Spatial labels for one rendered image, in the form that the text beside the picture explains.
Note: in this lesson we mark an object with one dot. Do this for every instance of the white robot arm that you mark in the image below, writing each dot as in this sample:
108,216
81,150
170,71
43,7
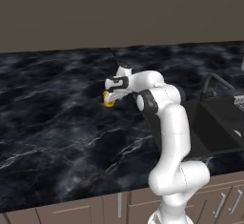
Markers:
173,129

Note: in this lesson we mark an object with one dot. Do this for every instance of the narrow brown cupboard door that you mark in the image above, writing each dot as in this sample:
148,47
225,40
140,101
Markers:
111,208

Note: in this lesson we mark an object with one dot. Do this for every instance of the yellow mug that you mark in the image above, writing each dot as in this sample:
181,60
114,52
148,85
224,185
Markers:
108,103

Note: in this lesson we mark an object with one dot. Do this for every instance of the black sink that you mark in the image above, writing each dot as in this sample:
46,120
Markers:
216,123

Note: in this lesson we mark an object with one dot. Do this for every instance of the brown drawer front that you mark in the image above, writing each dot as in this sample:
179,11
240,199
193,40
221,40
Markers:
225,179
70,213

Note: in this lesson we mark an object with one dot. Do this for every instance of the dark sink tap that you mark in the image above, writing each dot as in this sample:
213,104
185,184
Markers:
219,79

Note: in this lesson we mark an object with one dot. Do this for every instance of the white item in sink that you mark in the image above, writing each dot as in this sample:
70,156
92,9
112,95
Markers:
237,133

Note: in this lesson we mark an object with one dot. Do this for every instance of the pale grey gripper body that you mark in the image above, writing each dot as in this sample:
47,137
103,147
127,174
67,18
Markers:
118,94

